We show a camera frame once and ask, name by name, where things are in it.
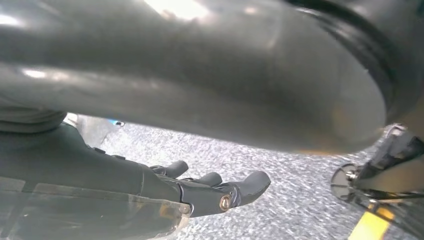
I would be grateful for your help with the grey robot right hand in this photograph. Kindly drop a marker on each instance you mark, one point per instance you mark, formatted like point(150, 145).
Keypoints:
point(82, 192)

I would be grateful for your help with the yellow floor tape square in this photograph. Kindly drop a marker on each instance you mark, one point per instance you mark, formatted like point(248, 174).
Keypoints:
point(369, 228)

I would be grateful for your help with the black robot leg part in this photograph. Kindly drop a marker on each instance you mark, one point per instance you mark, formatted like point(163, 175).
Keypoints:
point(397, 49)

